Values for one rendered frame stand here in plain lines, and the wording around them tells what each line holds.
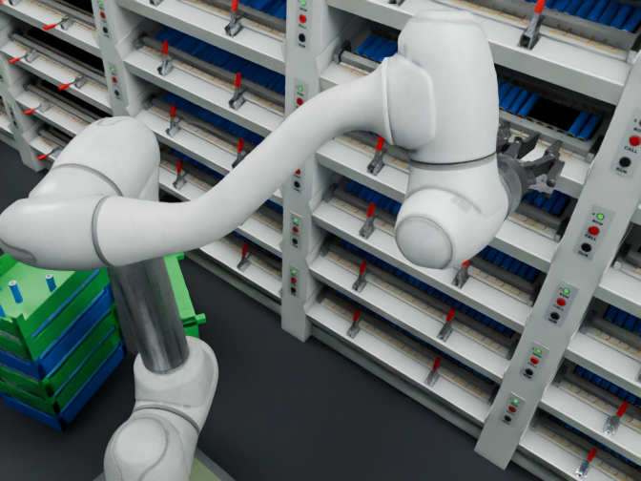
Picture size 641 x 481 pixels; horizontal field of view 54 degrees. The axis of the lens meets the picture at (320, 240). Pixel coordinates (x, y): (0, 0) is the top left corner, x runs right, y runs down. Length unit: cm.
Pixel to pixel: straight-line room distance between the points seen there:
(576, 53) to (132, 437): 107
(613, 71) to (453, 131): 51
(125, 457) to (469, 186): 87
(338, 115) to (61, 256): 43
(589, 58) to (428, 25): 52
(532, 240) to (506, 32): 43
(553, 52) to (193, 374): 94
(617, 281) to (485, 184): 67
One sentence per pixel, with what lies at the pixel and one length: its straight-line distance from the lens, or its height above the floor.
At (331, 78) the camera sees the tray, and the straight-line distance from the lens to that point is 144.
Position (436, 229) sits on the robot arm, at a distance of 71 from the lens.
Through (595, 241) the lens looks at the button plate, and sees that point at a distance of 130.
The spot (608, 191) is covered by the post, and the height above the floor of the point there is 94.
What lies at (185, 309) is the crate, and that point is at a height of 20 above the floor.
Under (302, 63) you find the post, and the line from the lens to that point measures 146.
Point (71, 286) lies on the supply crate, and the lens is 171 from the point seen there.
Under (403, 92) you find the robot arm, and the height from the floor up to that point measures 127.
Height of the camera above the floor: 161
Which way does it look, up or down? 42 degrees down
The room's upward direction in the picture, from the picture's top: 4 degrees clockwise
